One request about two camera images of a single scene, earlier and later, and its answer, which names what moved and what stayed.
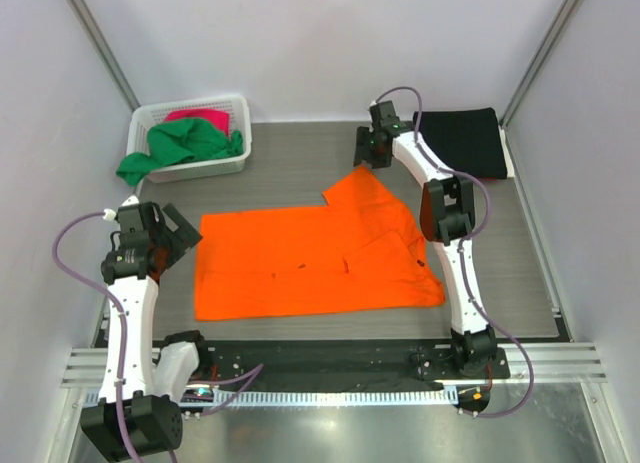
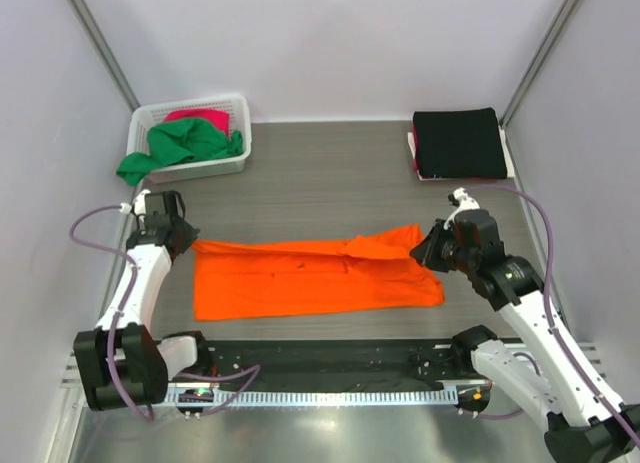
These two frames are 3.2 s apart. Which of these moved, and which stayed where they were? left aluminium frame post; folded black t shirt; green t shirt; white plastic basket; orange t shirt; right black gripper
Moved: orange t shirt; right black gripper
Stayed: green t shirt; folded black t shirt; white plastic basket; left aluminium frame post
